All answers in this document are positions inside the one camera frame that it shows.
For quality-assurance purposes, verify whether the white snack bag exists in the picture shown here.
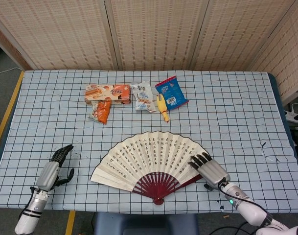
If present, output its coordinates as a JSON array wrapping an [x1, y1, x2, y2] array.
[[129, 81, 157, 114]]

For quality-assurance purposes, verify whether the white paper folding fan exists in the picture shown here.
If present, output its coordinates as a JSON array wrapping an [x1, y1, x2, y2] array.
[[90, 131, 212, 206]]

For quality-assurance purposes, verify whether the orange biscuit box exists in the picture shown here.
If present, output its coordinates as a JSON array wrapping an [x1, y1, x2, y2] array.
[[84, 84, 132, 105]]

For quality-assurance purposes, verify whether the yellow rubber chicken toy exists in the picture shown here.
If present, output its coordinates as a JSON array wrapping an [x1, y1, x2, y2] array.
[[156, 94, 171, 123]]

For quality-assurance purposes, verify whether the orange snack bag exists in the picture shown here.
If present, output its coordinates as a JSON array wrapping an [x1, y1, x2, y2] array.
[[88, 99, 112, 125]]

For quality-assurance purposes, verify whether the blue snack bag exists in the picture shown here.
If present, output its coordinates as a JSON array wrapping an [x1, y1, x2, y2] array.
[[155, 76, 190, 111]]

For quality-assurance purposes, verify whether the long yellow floor tape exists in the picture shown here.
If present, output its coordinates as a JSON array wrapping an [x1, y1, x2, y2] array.
[[0, 70, 24, 150]]

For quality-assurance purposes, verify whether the woven folding screen panel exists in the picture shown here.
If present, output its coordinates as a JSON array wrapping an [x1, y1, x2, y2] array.
[[191, 0, 296, 72], [0, 0, 115, 71], [107, 0, 209, 71], [0, 12, 39, 71], [249, 0, 298, 103]]

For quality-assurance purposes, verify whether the white power strip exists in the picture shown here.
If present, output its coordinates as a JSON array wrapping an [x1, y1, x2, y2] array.
[[284, 109, 298, 123]]

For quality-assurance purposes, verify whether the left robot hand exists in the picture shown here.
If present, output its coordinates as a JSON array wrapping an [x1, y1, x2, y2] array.
[[36, 144, 75, 193]]

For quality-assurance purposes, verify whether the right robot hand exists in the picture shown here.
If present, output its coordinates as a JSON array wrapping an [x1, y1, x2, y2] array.
[[189, 152, 231, 191]]

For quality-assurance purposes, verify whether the blue checkered tablecloth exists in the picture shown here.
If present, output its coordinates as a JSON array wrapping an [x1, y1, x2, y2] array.
[[0, 70, 298, 215]]

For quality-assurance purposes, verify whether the white floor cable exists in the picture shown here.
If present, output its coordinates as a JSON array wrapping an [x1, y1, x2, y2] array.
[[0, 67, 20, 77]]

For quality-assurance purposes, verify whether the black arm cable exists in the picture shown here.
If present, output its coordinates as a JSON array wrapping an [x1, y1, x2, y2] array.
[[218, 178, 274, 221]]

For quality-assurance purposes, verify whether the short yellow floor tape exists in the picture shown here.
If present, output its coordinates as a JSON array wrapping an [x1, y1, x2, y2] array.
[[65, 210, 76, 235]]

